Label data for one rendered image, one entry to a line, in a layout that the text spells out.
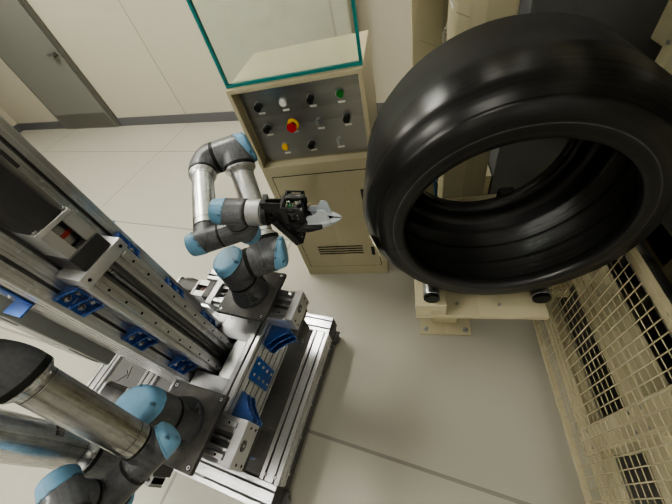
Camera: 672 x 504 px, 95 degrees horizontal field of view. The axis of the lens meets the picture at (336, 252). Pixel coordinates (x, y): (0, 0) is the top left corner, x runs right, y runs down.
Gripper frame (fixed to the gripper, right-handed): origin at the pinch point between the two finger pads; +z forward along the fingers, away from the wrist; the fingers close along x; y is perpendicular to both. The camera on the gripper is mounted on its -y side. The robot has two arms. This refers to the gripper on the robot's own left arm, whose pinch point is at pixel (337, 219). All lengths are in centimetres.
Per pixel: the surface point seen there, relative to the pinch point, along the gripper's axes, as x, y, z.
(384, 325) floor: 23, -111, 17
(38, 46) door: 349, -53, -437
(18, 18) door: 348, -23, -435
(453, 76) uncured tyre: -3.4, 37.4, 22.5
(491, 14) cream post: 25, 38, 33
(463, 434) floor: -30, -107, 53
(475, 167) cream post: 25.2, -1.0, 39.9
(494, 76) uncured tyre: -7.8, 39.0, 27.4
